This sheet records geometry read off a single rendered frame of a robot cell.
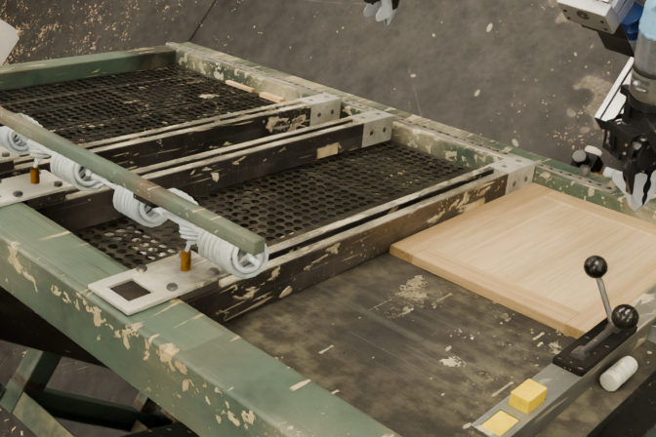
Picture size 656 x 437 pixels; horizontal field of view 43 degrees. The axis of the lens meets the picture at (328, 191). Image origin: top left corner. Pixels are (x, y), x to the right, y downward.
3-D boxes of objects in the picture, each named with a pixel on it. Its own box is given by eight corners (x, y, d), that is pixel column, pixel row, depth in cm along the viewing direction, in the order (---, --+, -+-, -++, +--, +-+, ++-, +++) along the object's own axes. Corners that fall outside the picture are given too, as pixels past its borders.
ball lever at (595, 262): (632, 330, 136) (608, 251, 136) (621, 337, 133) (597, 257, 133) (609, 331, 139) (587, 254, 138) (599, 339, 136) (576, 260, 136)
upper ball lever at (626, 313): (589, 364, 129) (648, 315, 121) (578, 374, 126) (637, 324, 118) (572, 344, 130) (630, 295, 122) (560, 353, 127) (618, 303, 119)
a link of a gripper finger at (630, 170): (639, 184, 138) (648, 139, 133) (646, 189, 136) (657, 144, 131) (616, 192, 136) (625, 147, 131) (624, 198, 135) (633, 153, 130)
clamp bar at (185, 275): (537, 191, 205) (555, 97, 196) (128, 376, 121) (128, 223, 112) (502, 178, 211) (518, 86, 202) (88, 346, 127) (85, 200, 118)
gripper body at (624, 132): (636, 139, 141) (649, 74, 133) (674, 164, 134) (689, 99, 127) (599, 151, 138) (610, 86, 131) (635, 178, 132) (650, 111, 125)
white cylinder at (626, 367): (615, 395, 127) (636, 375, 133) (619, 378, 126) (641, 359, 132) (596, 386, 129) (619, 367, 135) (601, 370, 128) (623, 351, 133)
